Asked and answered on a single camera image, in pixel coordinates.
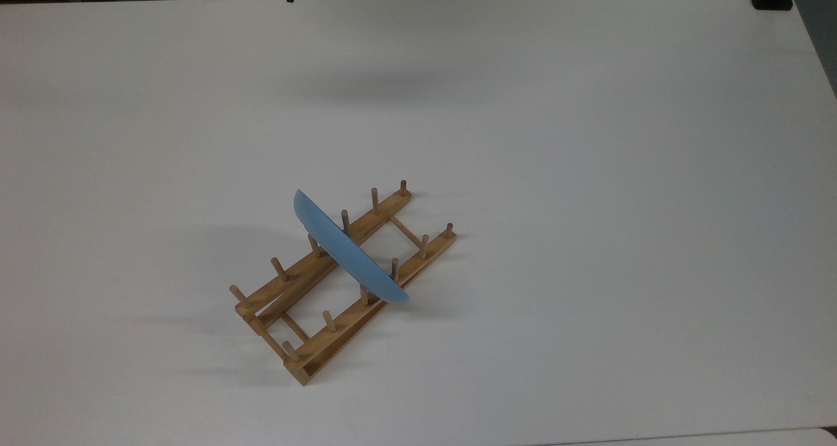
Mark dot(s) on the wooden plate rack with pegs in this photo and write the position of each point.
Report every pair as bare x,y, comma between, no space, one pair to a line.
307,277

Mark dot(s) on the blue round plate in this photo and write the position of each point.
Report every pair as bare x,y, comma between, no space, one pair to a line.
346,253

